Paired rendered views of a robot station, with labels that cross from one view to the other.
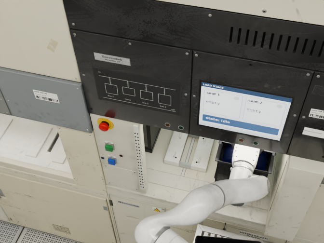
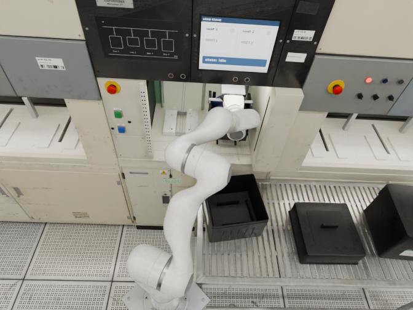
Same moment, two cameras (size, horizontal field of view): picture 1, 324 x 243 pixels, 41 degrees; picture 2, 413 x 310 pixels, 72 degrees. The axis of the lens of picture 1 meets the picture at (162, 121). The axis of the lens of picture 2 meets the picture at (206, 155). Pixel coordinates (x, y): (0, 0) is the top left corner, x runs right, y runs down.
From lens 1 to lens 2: 56 cm
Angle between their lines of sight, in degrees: 14
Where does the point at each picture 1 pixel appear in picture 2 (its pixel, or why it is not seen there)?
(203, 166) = not seen: hidden behind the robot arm
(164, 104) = (167, 51)
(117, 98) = (122, 53)
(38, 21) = not seen: outside the picture
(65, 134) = (75, 109)
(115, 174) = (125, 144)
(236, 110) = (231, 45)
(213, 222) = not seen: hidden behind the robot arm
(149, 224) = (179, 143)
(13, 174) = (27, 167)
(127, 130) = (134, 91)
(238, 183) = (240, 112)
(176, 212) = (202, 127)
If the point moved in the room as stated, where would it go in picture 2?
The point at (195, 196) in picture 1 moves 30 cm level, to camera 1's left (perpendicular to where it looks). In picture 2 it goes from (216, 111) to (121, 126)
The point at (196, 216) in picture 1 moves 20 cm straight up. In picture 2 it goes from (220, 127) to (228, 72)
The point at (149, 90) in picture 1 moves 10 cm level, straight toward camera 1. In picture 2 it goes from (152, 37) to (159, 50)
